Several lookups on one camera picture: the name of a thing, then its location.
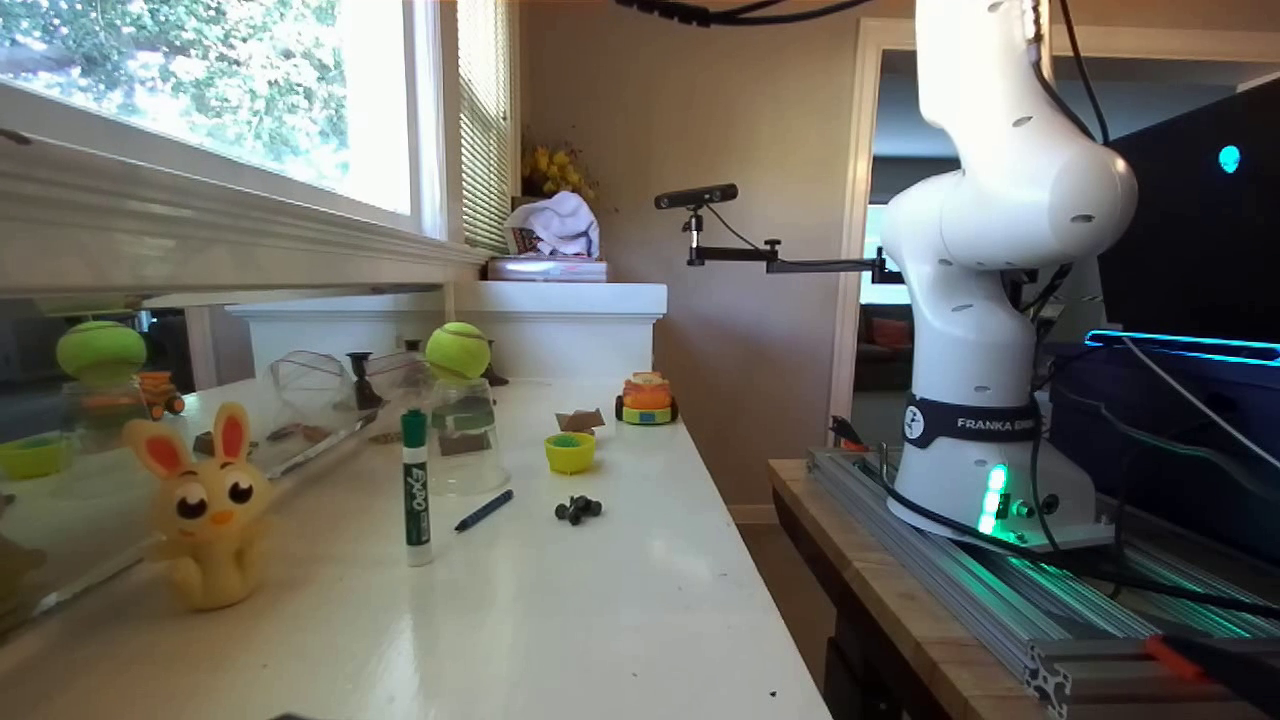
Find white window blinds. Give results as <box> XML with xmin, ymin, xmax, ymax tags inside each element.
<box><xmin>458</xmin><ymin>0</ymin><xmax>518</xmax><ymax>255</ymax></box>

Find large white framed window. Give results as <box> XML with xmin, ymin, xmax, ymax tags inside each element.
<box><xmin>0</xmin><ymin>0</ymin><xmax>454</xmax><ymax>242</ymax></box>

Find white ledge cabinet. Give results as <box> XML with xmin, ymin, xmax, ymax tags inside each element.
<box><xmin>458</xmin><ymin>274</ymin><xmax>672</xmax><ymax>391</ymax></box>

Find small yellow-green cup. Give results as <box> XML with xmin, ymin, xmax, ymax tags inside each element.
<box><xmin>541</xmin><ymin>426</ymin><xmax>601</xmax><ymax>478</ymax></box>

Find silver plate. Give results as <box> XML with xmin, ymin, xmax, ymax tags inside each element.
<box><xmin>479</xmin><ymin>250</ymin><xmax>616</xmax><ymax>286</ymax></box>

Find small black toy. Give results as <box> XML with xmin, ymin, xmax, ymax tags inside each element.
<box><xmin>551</xmin><ymin>490</ymin><xmax>604</xmax><ymax>526</ymax></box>

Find yellow-green tennis ball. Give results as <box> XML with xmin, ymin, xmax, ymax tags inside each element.
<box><xmin>424</xmin><ymin>315</ymin><xmax>495</xmax><ymax>383</ymax></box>

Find clear glass jar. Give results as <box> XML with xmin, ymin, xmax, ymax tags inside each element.
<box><xmin>427</xmin><ymin>373</ymin><xmax>514</xmax><ymax>499</ymax></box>

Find yellow flower bunch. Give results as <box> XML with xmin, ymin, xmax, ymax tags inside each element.
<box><xmin>521</xmin><ymin>139</ymin><xmax>601</xmax><ymax>203</ymax></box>

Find thin black pen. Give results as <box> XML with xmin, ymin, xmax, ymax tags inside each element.
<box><xmin>454</xmin><ymin>483</ymin><xmax>521</xmax><ymax>534</ymax></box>

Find green capped whiteboard marker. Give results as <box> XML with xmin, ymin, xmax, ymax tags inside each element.
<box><xmin>395</xmin><ymin>405</ymin><xmax>435</xmax><ymax>568</ymax></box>

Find wooden workbench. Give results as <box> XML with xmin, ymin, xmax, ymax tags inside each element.
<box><xmin>769</xmin><ymin>457</ymin><xmax>1280</xmax><ymax>720</ymax></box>

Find aluminium extrusion rails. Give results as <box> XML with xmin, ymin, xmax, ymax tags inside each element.
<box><xmin>805</xmin><ymin>443</ymin><xmax>1280</xmax><ymax>710</ymax></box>

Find yellow bunny plush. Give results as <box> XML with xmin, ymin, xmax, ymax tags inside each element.
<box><xmin>120</xmin><ymin>400</ymin><xmax>276</xmax><ymax>614</ymax></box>

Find blue glowing bin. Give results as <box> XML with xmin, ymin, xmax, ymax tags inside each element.
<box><xmin>1053</xmin><ymin>322</ymin><xmax>1280</xmax><ymax>563</ymax></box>

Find leafy outdoor tree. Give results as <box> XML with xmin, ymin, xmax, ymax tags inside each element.
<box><xmin>0</xmin><ymin>0</ymin><xmax>357</xmax><ymax>184</ymax></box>

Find black computer case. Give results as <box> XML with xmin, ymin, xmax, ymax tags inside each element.
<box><xmin>1096</xmin><ymin>71</ymin><xmax>1280</xmax><ymax>351</ymax></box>

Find long counter mirror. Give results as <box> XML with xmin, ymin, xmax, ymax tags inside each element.
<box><xmin>0</xmin><ymin>284</ymin><xmax>406</xmax><ymax>637</ymax></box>

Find black stereo camera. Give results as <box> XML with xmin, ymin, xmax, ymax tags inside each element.
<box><xmin>653</xmin><ymin>181</ymin><xmax>746</xmax><ymax>216</ymax></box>

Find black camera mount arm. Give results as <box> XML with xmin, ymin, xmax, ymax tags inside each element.
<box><xmin>681</xmin><ymin>203</ymin><xmax>893</xmax><ymax>284</ymax></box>

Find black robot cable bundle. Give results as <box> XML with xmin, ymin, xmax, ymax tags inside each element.
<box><xmin>613</xmin><ymin>0</ymin><xmax>1113</xmax><ymax>144</ymax></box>

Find black power cable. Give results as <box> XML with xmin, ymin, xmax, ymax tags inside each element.
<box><xmin>1016</xmin><ymin>262</ymin><xmax>1280</xmax><ymax>623</ymax></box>

